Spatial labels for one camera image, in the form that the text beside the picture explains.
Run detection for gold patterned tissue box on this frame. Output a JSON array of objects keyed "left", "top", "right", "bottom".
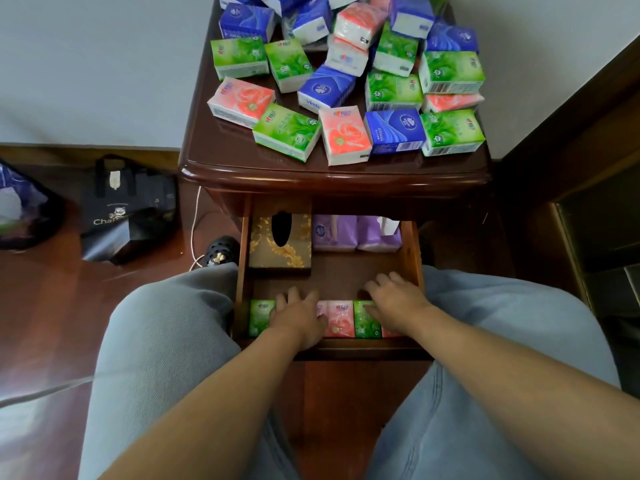
[{"left": 248, "top": 212, "right": 313, "bottom": 270}]

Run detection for black clog shoe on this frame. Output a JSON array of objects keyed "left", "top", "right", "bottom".
[{"left": 205, "top": 236, "right": 241, "bottom": 268}]

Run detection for dark wooden cabinet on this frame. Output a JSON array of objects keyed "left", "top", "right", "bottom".
[{"left": 492, "top": 37, "right": 640, "bottom": 395}]

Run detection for white cable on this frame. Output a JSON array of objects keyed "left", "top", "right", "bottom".
[{"left": 188, "top": 186, "right": 207, "bottom": 272}]

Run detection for pile of colourful tissue packets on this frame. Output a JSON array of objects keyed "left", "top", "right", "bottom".
[{"left": 206, "top": 0, "right": 487, "bottom": 167}]

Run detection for grey-blue jeans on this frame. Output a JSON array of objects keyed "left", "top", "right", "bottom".
[{"left": 77, "top": 262, "right": 623, "bottom": 480}]

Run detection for person's right forearm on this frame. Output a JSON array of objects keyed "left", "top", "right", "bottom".
[{"left": 387, "top": 305, "right": 640, "bottom": 480}]

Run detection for person's left forearm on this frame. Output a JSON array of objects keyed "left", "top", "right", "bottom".
[{"left": 97, "top": 327, "right": 307, "bottom": 480}]

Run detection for purple plastic bag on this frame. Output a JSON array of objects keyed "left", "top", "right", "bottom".
[{"left": 0, "top": 160, "right": 66, "bottom": 250}]

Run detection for person's left hand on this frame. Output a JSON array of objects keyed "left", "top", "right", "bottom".
[{"left": 268, "top": 287, "right": 330, "bottom": 351}]

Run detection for purple tissue packet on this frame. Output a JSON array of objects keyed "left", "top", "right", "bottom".
[
  {"left": 312, "top": 215, "right": 359, "bottom": 252},
  {"left": 356, "top": 216, "right": 403, "bottom": 254}
]

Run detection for dark wooden nightstand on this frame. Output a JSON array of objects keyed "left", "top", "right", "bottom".
[{"left": 178, "top": 0, "right": 493, "bottom": 480}]

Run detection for grey cable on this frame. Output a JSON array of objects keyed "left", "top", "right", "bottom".
[{"left": 0, "top": 376, "right": 97, "bottom": 409}]

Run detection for green tissue packet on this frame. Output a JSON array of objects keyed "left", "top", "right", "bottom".
[
  {"left": 353, "top": 301, "right": 384, "bottom": 339},
  {"left": 248, "top": 300, "right": 276, "bottom": 338}
]

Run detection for wooden nightstand drawer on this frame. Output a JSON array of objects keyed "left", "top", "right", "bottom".
[{"left": 232, "top": 195, "right": 433, "bottom": 363}]

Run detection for person's right hand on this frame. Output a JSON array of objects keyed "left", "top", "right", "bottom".
[{"left": 363, "top": 271, "right": 433, "bottom": 338}]

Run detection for black paper shopping bag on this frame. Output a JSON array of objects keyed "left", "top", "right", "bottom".
[{"left": 80, "top": 155, "right": 181, "bottom": 265}]

